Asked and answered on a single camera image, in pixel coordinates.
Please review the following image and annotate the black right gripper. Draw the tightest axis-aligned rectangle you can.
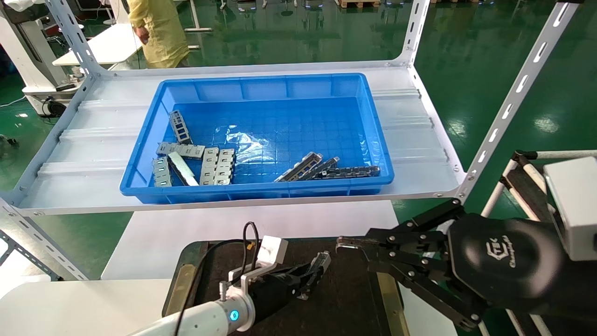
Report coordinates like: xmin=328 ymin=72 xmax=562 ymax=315
xmin=337 ymin=198 xmax=597 ymax=332

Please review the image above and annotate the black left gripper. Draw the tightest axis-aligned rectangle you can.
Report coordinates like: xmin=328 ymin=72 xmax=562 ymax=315
xmin=252 ymin=261 xmax=325 ymax=322

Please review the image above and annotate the black container tray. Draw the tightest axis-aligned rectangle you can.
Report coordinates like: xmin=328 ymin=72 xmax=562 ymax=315
xmin=161 ymin=238 xmax=404 ymax=336

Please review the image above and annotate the blue plastic bin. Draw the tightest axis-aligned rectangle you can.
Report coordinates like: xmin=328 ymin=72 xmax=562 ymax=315
xmin=119 ymin=73 xmax=395 ymax=204

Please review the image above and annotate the white metal shelf rack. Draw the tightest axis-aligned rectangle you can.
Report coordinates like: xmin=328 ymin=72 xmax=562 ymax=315
xmin=0 ymin=0 xmax=586 ymax=280

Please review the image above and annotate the person in yellow coat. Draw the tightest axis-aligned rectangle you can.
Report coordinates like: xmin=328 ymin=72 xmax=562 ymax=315
xmin=127 ymin=0 xmax=190 ymax=69

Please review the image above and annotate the white background table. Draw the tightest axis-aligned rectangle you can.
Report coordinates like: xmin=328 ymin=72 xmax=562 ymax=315
xmin=52 ymin=23 xmax=143 ymax=67

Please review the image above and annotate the white background machine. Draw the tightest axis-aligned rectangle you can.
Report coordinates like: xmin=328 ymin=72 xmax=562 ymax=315
xmin=0 ymin=0 xmax=89 ymax=115

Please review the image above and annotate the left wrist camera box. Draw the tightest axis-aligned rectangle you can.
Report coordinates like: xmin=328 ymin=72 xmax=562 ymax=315
xmin=258 ymin=236 xmax=289 ymax=269

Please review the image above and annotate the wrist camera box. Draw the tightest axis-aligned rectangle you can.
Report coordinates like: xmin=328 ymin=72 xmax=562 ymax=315
xmin=258 ymin=236 xmax=289 ymax=269
xmin=543 ymin=157 xmax=597 ymax=262

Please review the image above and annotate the dark metal bracket strip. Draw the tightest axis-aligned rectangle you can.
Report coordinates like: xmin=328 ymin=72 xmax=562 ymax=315
xmin=317 ymin=166 xmax=381 ymax=180

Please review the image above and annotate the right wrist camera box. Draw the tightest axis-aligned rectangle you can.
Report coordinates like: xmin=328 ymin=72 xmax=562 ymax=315
xmin=543 ymin=157 xmax=597 ymax=262

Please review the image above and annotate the perforated metal bracket part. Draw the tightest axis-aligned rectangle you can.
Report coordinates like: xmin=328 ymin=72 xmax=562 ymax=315
xmin=169 ymin=110 xmax=193 ymax=144

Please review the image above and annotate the white desk leg frame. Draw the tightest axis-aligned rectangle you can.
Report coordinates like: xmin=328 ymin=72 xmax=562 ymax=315
xmin=184 ymin=0 xmax=213 ymax=50

